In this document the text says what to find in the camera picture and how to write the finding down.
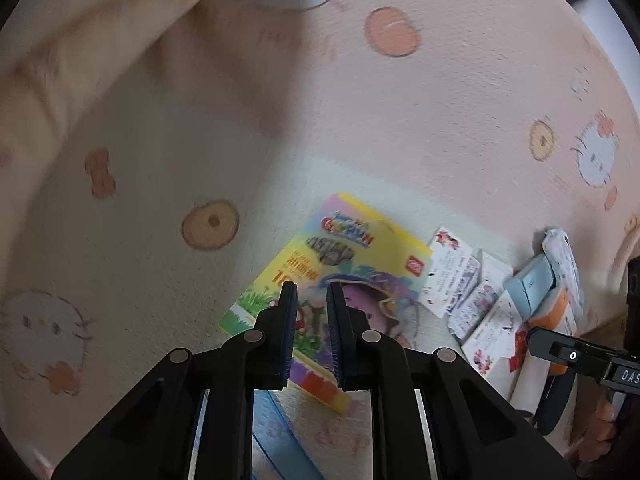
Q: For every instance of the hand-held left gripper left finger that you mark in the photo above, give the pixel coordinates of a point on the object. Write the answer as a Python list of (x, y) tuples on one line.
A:
[(287, 332)]

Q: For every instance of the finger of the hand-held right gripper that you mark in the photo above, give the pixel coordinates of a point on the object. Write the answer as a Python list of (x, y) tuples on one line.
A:
[(565, 350)]

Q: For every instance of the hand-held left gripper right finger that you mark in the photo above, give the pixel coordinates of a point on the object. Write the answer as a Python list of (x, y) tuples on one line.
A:
[(337, 340)]

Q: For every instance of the orange label packet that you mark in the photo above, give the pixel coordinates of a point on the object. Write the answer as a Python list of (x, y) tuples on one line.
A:
[(562, 317)]

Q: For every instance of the light blue wet wipes pack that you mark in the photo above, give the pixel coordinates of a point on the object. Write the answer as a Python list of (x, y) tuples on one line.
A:
[(535, 285)]

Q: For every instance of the colourful yellow crayon box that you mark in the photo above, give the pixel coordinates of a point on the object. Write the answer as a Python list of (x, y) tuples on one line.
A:
[(350, 245)]

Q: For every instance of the dark blue cloth pouch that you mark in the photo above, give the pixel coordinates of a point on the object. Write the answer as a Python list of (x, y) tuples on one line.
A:
[(557, 405)]

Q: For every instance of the clear blue-edged plastic folder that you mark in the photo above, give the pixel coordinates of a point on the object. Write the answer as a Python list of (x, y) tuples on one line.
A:
[(280, 440)]

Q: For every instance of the pink cat print blanket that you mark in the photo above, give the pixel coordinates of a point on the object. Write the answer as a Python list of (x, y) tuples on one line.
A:
[(450, 110)]

